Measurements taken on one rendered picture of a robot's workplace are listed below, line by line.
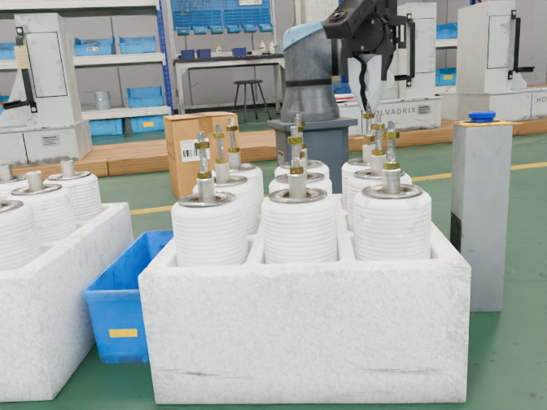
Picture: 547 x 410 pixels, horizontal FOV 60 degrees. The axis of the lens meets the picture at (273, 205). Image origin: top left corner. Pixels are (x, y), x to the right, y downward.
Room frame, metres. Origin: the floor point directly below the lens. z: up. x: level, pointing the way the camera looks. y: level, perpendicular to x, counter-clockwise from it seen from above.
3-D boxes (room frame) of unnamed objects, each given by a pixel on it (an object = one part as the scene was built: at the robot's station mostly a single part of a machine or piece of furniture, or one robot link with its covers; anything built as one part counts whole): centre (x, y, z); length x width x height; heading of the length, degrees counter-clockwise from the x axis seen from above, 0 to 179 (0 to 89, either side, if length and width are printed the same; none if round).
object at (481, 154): (0.76, -0.34, 0.16); 0.07 x 0.07 x 0.31; 85
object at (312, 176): (0.71, -0.04, 0.25); 0.08 x 0.08 x 0.01
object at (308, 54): (1.23, -0.12, 0.47); 0.13 x 0.12 x 0.14; 81
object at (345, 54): (0.83, -0.15, 0.43); 0.05 x 0.02 x 0.09; 46
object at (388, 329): (0.71, -0.04, 0.09); 0.39 x 0.39 x 0.18; 85
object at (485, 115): (0.76, -0.34, 0.32); 0.04 x 0.04 x 0.02
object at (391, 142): (0.58, -0.15, 0.30); 0.01 x 0.01 x 0.08
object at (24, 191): (0.76, 0.38, 0.25); 0.08 x 0.08 x 0.01
